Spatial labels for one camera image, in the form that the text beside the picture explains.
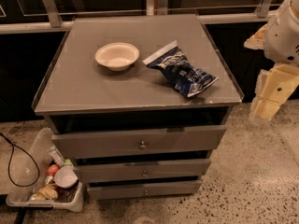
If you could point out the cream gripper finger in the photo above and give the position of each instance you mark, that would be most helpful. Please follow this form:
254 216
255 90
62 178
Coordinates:
256 40
273 89

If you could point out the grey top drawer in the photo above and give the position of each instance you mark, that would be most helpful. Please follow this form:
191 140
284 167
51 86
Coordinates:
138 142

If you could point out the grey drawer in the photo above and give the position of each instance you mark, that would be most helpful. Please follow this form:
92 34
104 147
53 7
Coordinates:
141 170
138 142
144 190

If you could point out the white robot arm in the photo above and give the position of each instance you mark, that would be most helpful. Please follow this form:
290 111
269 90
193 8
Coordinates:
279 40

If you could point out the grey drawer cabinet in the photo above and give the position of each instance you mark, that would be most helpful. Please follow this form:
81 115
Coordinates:
80 96

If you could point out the grey middle drawer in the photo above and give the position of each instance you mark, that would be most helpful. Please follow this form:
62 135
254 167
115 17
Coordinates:
141 170

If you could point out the grey bottom drawer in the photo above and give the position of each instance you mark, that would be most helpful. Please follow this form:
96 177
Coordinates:
144 190

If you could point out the blue chip bag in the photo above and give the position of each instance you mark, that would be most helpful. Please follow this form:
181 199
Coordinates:
183 77

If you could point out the white paper bowl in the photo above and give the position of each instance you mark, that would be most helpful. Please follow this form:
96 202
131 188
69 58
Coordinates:
117 56

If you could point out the small white bowl in bin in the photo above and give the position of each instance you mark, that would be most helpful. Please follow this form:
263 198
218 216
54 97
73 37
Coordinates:
65 178

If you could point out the white tube packet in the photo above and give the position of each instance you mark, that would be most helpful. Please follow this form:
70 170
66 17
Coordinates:
56 156

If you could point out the red apple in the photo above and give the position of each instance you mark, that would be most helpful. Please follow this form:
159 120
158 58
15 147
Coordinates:
52 170

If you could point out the yellow snack in bin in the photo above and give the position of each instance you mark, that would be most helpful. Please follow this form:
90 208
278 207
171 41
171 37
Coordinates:
49 192

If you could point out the clear plastic bin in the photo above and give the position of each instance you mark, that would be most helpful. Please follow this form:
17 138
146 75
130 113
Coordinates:
29 173

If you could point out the metal railing frame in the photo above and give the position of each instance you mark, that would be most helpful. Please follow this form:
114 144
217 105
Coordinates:
39 16

